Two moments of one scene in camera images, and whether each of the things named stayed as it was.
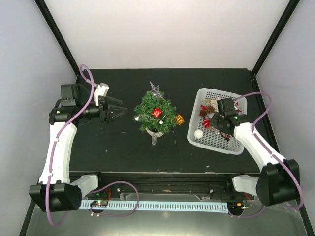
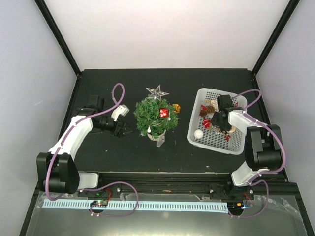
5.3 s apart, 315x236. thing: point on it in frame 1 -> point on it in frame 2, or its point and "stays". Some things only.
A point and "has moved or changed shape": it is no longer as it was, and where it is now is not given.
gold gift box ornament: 179,119 -> 176,108
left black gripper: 106,116 -> 117,132
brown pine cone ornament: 209,109 stays
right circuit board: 233,205 stays
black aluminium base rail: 199,184 stays
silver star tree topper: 155,90 has moved or changed shape
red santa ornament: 206,122 stays
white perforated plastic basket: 202,132 stays
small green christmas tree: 155,115 has moved or changed shape
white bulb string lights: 147,117 -> 169,119
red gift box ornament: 157,112 -> 164,112
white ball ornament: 198,133 stays
